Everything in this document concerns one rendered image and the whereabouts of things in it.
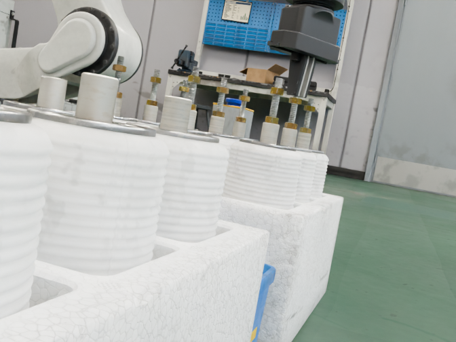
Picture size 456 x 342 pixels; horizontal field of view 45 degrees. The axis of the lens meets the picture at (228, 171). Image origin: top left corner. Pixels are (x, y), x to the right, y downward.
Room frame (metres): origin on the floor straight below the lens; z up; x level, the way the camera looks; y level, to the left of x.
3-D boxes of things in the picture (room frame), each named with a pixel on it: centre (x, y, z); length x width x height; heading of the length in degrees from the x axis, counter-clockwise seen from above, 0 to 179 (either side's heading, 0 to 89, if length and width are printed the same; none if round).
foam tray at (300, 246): (0.87, 0.03, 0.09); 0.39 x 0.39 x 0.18; 72
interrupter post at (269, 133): (0.72, -0.05, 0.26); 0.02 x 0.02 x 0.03
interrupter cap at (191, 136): (0.44, 0.05, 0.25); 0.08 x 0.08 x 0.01
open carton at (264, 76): (5.68, -0.18, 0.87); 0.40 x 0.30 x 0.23; 60
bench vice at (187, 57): (5.47, 0.59, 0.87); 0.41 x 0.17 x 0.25; 164
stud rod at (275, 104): (0.72, -0.05, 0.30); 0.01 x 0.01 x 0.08
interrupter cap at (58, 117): (0.33, 0.08, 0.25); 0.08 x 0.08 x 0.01
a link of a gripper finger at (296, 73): (0.83, -0.07, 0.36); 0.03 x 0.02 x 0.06; 39
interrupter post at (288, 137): (0.84, -0.08, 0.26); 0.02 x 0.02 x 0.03
